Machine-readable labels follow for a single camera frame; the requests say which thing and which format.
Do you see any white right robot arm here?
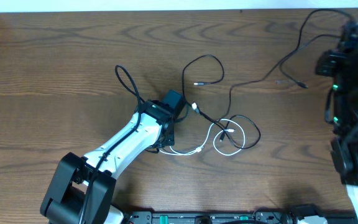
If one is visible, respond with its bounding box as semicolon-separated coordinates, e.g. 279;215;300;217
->
315;21;358;219

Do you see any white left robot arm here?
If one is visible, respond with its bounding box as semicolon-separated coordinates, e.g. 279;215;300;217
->
40;90;185;224

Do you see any white USB cable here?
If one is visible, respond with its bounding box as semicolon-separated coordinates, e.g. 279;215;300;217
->
158;102;247;157

